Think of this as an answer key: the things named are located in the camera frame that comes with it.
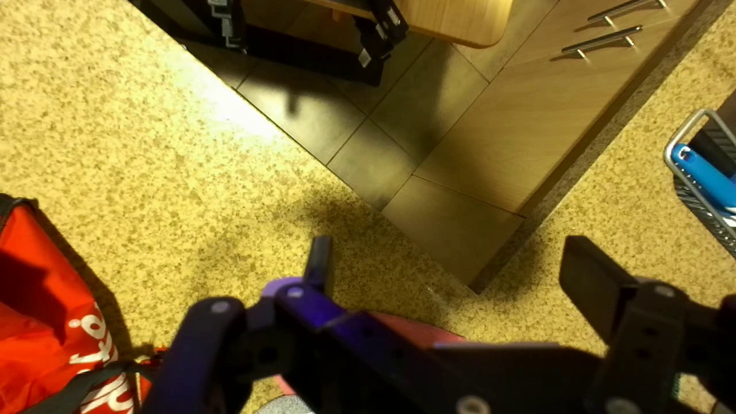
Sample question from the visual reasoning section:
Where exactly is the metal bar drawer handle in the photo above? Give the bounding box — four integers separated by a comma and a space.
561, 23, 643, 66
584, 0, 674, 30

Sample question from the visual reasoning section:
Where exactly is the pink cloth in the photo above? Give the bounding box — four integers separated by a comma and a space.
262, 309, 467, 414

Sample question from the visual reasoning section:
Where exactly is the red duffel bag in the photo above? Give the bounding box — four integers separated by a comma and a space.
0, 194, 167, 414

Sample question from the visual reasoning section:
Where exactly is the light wood base cabinet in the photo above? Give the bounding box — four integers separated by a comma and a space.
412, 0, 719, 225

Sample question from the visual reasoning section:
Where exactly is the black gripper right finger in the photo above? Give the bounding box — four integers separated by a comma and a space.
555, 233, 736, 414

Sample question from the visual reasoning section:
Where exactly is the light wooden table top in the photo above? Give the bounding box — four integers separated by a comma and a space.
306, 0, 514, 52

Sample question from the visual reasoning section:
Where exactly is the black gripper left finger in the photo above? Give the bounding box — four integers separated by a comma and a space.
144, 233, 461, 414

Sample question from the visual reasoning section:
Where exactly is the blue dish brush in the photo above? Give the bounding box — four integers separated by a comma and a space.
669, 143, 736, 215

